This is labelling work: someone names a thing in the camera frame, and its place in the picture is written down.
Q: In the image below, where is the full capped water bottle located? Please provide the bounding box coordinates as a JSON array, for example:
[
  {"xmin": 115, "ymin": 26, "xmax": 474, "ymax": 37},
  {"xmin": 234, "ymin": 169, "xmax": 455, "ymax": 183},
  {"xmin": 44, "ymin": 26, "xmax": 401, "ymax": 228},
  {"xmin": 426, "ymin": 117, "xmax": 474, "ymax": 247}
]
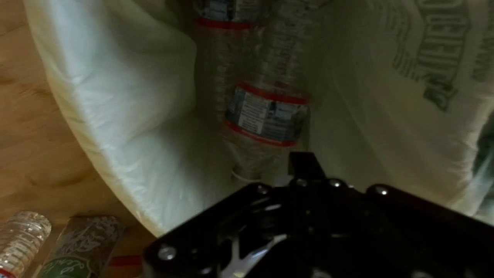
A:
[{"xmin": 0, "ymin": 210, "xmax": 54, "ymax": 278}]

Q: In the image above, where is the translucent pale green bin liner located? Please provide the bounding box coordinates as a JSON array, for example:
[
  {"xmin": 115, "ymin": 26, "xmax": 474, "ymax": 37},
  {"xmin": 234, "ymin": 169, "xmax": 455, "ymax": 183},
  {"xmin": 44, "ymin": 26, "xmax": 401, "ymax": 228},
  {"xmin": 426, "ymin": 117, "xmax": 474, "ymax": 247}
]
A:
[{"xmin": 21, "ymin": 0, "xmax": 494, "ymax": 239}]

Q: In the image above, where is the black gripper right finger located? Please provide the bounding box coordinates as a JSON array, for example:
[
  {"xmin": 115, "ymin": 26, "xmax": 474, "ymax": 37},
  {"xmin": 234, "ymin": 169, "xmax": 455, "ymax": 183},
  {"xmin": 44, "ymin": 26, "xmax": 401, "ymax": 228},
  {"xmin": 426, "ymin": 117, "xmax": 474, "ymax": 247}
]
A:
[{"xmin": 307, "ymin": 151, "xmax": 330, "ymax": 185}]

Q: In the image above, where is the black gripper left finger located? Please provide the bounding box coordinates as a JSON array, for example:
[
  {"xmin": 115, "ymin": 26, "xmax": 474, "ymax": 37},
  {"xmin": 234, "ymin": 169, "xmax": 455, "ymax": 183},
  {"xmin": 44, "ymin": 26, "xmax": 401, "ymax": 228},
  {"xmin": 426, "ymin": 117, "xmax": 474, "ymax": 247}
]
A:
[{"xmin": 287, "ymin": 149, "xmax": 310, "ymax": 182}]

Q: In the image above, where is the clear plastic bottle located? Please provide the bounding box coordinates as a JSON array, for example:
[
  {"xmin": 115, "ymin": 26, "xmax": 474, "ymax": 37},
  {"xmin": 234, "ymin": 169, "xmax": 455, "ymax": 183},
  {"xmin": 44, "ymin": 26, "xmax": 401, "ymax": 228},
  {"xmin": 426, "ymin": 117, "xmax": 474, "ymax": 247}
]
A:
[{"xmin": 193, "ymin": 0, "xmax": 315, "ymax": 182}]

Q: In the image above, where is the green printed bag pack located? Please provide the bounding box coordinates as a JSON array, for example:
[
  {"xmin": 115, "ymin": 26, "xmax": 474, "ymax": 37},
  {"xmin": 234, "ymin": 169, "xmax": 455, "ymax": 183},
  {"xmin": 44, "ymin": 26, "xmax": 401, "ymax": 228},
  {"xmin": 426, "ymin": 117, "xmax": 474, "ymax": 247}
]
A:
[{"xmin": 35, "ymin": 213, "xmax": 128, "ymax": 278}]

